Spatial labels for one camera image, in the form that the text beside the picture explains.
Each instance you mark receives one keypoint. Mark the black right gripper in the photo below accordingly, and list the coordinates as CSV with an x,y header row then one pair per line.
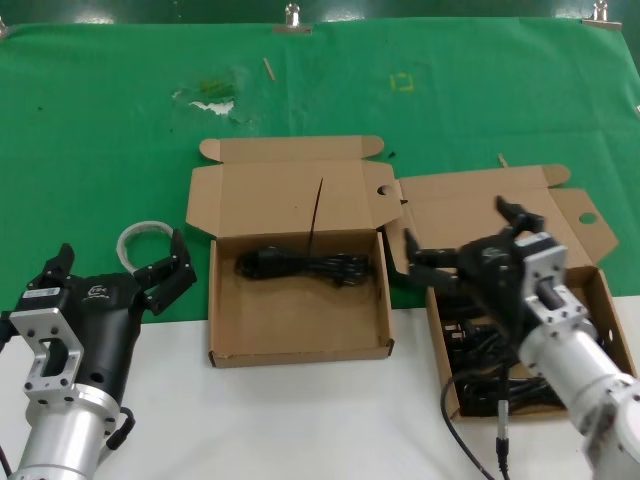
x,y
492,280

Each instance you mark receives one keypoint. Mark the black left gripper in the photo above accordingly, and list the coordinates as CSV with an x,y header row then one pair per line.
x,y
107,325

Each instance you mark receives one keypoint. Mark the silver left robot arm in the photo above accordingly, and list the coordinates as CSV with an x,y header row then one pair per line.
x,y
60,440

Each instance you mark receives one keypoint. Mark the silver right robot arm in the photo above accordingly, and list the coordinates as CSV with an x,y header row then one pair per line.
x,y
565,360

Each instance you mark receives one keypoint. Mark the open brown cardboard box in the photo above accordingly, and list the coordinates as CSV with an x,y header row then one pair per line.
x,y
270,200
450,210

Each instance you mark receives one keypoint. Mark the clear tape roll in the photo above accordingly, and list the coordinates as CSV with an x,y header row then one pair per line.
x,y
125,240

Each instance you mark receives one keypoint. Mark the short wooden stick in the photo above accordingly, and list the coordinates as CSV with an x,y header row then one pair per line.
x,y
502,160

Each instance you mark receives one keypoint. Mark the green table cloth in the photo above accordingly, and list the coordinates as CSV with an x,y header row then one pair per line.
x,y
100,125

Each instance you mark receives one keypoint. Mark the clear tape patch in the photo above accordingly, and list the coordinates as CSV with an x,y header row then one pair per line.
x,y
215,90

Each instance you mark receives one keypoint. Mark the silver binder clip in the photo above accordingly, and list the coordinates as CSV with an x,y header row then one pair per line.
x,y
601,17
292,22

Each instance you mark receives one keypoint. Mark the long wooden stick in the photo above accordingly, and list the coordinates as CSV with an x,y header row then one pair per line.
x,y
270,69

